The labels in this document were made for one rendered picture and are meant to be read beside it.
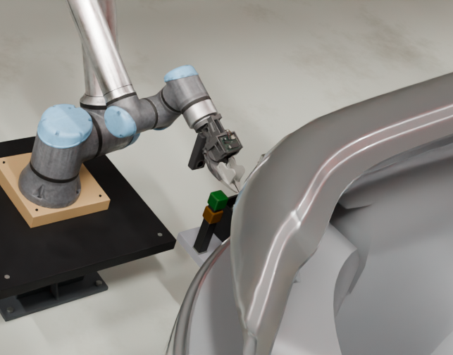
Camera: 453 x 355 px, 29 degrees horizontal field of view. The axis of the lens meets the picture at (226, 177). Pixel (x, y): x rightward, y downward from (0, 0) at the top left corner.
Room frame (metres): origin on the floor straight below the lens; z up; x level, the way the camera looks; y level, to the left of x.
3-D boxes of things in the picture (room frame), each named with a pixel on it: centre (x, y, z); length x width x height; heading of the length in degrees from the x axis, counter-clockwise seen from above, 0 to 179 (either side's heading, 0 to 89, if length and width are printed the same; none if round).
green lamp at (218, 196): (1.93, 0.00, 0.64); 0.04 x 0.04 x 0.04; 49
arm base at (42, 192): (2.08, 0.50, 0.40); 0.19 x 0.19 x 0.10
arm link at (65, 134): (2.09, 0.49, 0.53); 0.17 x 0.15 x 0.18; 148
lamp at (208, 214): (1.93, 0.00, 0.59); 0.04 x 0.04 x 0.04; 49
